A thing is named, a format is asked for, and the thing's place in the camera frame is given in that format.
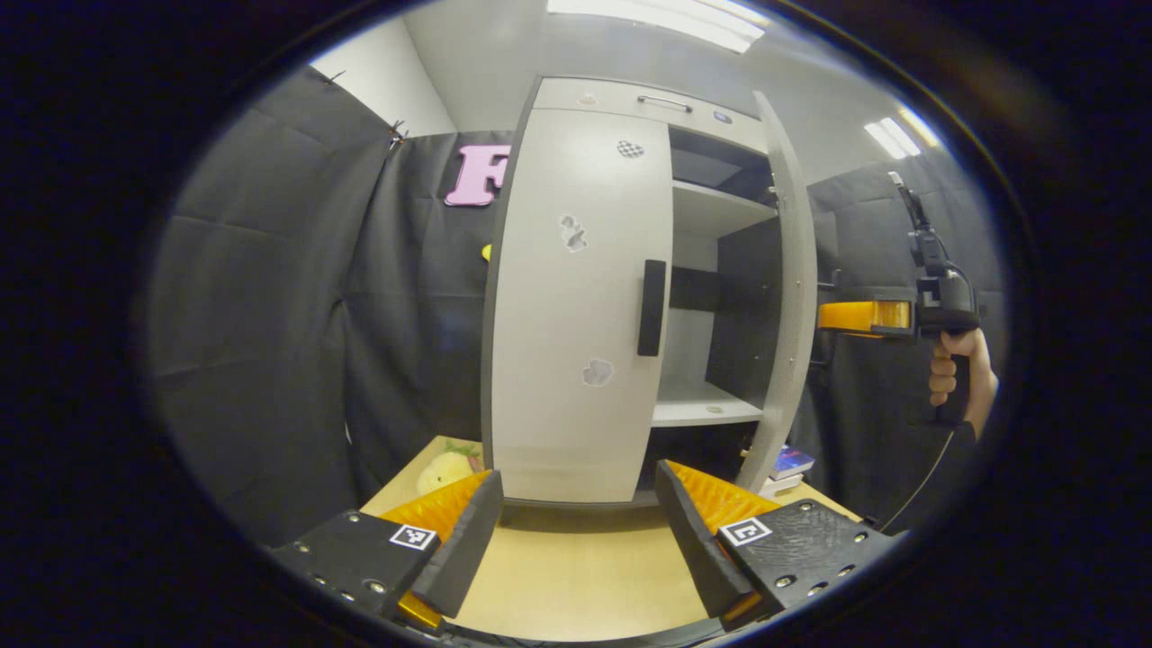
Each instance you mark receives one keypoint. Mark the grey cabinet door checkered sticker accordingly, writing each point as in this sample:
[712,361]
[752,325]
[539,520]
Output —
[576,315]

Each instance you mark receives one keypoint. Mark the large ceiling light panel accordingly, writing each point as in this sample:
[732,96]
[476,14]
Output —
[666,18]

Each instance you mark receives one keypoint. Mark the black backdrop cloth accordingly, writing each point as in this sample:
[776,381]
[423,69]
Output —
[414,315]

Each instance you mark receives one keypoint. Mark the white cabinet shelf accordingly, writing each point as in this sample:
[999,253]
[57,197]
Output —
[711,211]
[697,405]

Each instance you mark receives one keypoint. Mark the small ceiling light panel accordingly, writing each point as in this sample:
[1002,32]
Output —
[891,137]

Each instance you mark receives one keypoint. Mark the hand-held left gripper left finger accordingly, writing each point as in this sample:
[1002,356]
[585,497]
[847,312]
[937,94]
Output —
[463,558]

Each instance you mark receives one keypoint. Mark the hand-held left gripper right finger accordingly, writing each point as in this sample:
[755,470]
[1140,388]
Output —
[702,558]

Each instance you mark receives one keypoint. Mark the blue book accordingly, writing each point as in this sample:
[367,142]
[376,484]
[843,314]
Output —
[794,461]

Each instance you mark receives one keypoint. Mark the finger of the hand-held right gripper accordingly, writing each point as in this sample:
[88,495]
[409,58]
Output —
[855,315]

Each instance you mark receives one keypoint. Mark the yellow plush toy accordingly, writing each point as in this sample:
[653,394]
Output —
[445,470]

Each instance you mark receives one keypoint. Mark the grey double-door shoe cabinet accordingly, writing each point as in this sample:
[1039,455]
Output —
[738,297]

